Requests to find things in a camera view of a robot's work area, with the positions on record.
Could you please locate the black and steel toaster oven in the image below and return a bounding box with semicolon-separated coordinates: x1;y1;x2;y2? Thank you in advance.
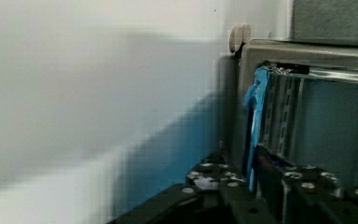
229;40;358;187

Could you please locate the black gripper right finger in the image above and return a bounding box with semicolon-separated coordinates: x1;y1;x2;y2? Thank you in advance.
253;145;358;224

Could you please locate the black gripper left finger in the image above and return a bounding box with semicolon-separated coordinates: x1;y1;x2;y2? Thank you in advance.
106;141;281;224

